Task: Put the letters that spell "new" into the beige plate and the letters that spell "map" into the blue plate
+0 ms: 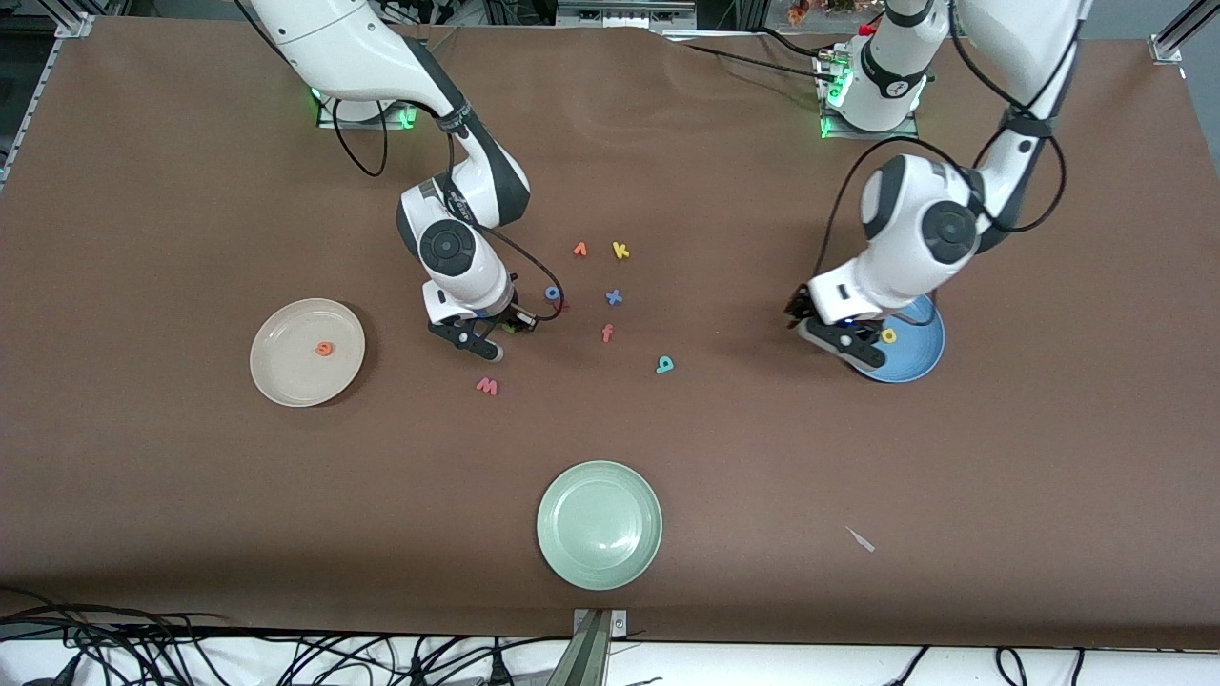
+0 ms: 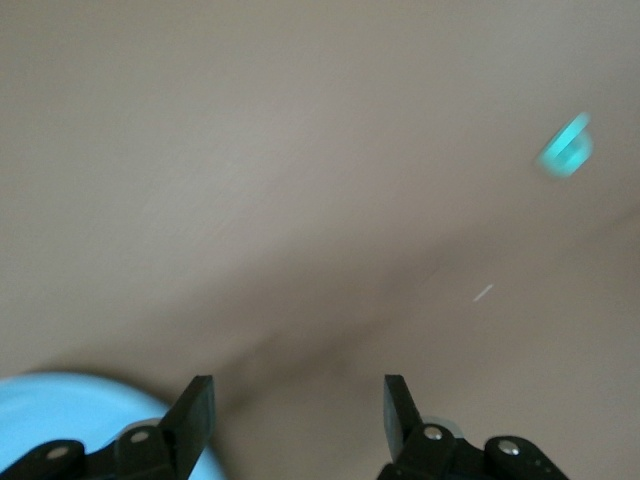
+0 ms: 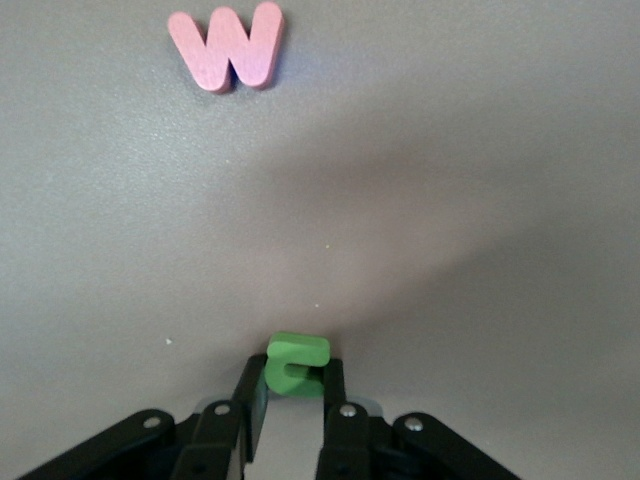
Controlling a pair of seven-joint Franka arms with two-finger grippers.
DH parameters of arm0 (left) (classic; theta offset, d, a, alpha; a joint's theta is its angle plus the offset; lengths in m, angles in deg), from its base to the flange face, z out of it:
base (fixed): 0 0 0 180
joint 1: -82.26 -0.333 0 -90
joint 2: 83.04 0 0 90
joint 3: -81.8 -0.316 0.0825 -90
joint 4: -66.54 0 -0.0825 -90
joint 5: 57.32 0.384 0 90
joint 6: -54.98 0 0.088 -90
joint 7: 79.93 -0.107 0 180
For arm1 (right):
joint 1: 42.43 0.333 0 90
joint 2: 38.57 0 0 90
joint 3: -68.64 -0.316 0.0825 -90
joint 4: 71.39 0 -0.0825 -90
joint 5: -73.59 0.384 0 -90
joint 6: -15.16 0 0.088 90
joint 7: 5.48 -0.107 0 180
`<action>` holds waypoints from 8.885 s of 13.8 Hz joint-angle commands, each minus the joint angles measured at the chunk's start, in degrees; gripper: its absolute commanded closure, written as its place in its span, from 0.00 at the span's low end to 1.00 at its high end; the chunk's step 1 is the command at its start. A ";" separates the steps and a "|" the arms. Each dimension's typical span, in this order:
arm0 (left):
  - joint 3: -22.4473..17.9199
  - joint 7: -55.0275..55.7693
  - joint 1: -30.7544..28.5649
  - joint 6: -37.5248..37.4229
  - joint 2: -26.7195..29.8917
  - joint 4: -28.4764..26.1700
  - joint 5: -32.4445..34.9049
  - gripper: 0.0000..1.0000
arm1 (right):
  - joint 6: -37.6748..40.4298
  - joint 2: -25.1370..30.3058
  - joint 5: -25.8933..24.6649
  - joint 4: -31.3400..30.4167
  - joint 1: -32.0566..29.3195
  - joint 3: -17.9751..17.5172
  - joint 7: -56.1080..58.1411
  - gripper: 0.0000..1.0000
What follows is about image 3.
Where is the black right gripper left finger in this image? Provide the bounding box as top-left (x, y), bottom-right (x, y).
top-left (14, 353), bottom-right (272, 480)

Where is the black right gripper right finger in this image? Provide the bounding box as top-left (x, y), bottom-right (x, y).
top-left (313, 358), bottom-right (524, 480)

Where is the green foam letter u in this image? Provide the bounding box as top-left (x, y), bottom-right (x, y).
top-left (263, 332), bottom-right (331, 400)

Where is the pink foam letter w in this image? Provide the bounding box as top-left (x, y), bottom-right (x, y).
top-left (167, 0), bottom-right (286, 95)

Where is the brown table cover sheet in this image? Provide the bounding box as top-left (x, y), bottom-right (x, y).
top-left (0, 0), bottom-right (640, 480)

